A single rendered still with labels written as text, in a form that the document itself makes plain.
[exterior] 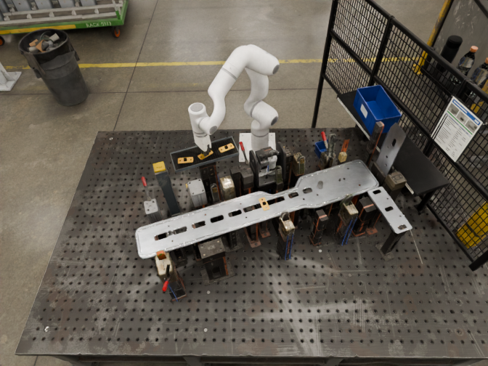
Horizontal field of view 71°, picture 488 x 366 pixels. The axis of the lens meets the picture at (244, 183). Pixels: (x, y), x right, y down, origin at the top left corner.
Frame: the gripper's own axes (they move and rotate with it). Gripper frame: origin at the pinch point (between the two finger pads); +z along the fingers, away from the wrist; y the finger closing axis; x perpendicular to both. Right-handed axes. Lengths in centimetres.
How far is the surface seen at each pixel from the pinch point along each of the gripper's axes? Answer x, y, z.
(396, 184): 72, 78, 13
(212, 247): -28, 43, 15
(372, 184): 67, 68, 18
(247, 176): 12.4, 22.1, 10.8
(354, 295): 22, 101, 48
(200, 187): -13.9, 13.6, 7.4
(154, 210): -39.7, 7.0, 12.5
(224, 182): -0.4, 17.4, 10.6
